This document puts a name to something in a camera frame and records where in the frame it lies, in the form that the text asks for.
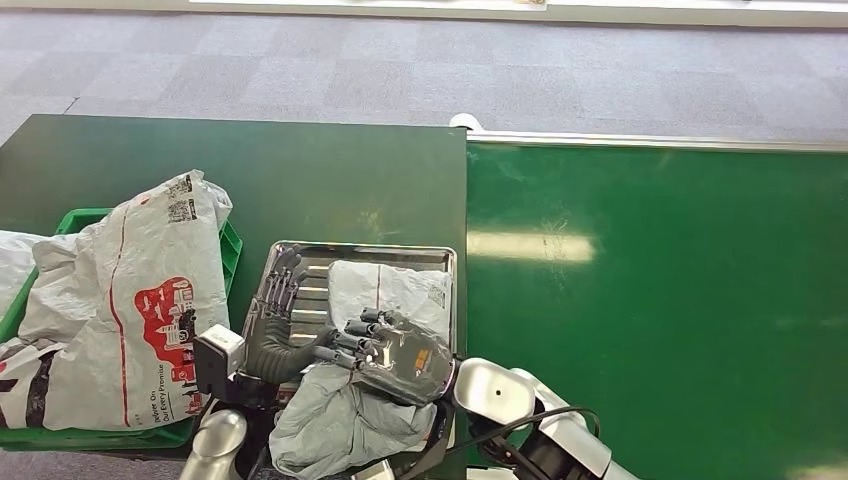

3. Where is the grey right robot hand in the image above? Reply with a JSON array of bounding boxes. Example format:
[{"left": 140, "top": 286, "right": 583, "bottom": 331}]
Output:
[{"left": 313, "top": 307, "right": 458, "bottom": 407}]

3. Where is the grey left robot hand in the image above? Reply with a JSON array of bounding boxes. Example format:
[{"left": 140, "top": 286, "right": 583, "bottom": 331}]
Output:
[{"left": 241, "top": 246, "right": 340, "bottom": 386}]

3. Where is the small white red-print courier bag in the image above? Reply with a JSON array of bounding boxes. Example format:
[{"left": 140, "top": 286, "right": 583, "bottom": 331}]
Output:
[{"left": 268, "top": 260, "right": 456, "bottom": 480}]

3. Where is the green conveyor belt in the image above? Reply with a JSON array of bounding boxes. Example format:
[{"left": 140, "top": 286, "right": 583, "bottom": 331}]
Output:
[{"left": 465, "top": 141, "right": 848, "bottom": 480}]

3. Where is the electronic scale with steel tray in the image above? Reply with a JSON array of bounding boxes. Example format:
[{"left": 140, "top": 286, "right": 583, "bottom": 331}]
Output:
[{"left": 241, "top": 240, "right": 459, "bottom": 480}]

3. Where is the large white red-print courier bag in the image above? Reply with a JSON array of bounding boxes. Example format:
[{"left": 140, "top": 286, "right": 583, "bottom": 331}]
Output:
[{"left": 16, "top": 170, "right": 234, "bottom": 432}]

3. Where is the green plastic crate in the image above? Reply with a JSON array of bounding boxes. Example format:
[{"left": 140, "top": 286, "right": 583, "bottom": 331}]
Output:
[{"left": 0, "top": 207, "right": 244, "bottom": 452}]

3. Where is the white black-print courier bag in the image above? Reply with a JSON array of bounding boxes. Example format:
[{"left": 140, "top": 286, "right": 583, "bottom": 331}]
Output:
[{"left": 0, "top": 337, "right": 65, "bottom": 431}]

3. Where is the plain white courier bag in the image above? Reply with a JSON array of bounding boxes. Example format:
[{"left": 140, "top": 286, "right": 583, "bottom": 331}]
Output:
[{"left": 0, "top": 229, "right": 51, "bottom": 321}]

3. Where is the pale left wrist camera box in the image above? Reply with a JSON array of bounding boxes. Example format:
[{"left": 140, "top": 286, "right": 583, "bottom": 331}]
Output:
[{"left": 192, "top": 323, "right": 247, "bottom": 405}]

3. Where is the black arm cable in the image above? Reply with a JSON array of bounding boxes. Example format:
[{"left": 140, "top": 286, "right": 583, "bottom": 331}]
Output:
[{"left": 447, "top": 405, "right": 602, "bottom": 460}]

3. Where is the silver conveyor side rail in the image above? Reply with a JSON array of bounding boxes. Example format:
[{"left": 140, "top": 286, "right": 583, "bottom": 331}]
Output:
[{"left": 465, "top": 130, "right": 848, "bottom": 154}]

